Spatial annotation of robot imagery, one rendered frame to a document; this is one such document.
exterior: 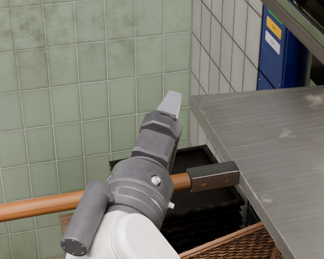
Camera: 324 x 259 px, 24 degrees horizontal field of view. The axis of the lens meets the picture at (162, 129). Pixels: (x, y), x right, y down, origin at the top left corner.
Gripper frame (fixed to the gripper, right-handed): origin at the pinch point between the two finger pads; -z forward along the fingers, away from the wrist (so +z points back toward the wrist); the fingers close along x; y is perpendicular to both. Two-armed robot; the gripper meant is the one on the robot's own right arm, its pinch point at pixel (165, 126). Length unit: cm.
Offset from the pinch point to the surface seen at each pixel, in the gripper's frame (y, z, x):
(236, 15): 1, -97, 49
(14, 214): -20.5, 6.1, 24.7
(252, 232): 22, -37, 65
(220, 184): 10.5, -12.2, 22.6
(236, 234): 19, -36, 65
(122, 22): -35, -116, 80
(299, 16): 14.8, -38.0, 1.8
